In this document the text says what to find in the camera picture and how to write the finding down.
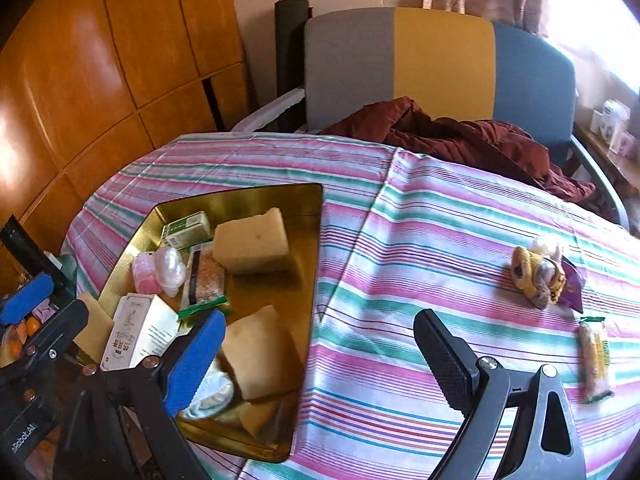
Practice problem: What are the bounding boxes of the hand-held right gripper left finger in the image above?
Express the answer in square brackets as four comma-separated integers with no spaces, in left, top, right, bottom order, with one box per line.
[52,309,227,480]

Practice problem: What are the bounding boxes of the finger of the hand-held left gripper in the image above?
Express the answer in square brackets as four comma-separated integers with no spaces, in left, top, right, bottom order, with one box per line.
[0,272,90,361]
[0,215,76,301]

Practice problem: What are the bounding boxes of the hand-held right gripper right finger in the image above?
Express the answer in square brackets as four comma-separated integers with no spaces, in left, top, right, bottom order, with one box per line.
[413,309,587,480]

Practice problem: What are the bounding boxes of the yellow sponge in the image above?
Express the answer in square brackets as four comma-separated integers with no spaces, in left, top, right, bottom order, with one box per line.
[214,207,291,275]
[75,292,116,356]
[220,305,303,403]
[240,395,283,438]

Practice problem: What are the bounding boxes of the gold metal tray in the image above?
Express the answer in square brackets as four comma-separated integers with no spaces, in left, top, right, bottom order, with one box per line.
[75,183,325,463]

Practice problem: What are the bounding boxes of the orange package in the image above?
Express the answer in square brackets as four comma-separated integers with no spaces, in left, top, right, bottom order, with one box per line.
[0,312,43,361]

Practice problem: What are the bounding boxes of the white plastic container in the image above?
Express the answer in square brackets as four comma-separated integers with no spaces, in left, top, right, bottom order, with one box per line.
[180,355,236,421]

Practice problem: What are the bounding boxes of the dark green cloth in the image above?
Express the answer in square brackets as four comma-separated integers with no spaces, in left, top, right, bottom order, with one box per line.
[47,254,78,286]

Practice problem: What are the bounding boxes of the white printed carton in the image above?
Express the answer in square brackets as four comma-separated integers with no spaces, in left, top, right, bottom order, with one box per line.
[100,292,181,372]

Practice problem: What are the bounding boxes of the snack bar packet green ends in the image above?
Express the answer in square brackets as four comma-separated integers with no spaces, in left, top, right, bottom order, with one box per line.
[179,242,232,321]

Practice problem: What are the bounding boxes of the striped tablecloth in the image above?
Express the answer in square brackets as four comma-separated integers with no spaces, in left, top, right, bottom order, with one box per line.
[60,130,640,480]

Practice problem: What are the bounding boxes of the green small box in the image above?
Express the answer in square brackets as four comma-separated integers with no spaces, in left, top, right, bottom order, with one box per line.
[161,211,213,251]

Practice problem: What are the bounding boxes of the purple snack packet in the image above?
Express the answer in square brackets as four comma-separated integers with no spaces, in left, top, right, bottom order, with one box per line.
[560,255,586,313]

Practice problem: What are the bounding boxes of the corn snack packet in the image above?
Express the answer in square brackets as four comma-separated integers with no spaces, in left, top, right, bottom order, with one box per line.
[579,316,616,403]

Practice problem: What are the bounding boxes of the wooden cabinet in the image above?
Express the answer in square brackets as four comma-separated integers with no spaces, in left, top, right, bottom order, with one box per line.
[0,0,253,286]

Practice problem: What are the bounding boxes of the maroon jacket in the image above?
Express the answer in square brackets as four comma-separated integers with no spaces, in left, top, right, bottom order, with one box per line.
[320,96,598,211]

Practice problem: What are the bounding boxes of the wooden side table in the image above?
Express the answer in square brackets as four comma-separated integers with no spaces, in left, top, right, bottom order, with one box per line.
[572,122,640,233]

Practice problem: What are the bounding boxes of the pink box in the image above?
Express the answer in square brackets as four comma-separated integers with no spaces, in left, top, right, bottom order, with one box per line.
[611,130,640,158]

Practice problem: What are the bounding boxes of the white box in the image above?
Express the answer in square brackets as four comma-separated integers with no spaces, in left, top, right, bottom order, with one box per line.
[589,100,632,153]

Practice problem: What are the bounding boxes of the grey yellow blue chair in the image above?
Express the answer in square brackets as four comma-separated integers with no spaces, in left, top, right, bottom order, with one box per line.
[302,6,631,231]

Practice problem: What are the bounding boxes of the black rolled mat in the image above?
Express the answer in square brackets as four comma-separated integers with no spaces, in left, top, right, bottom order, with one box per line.
[274,0,313,131]

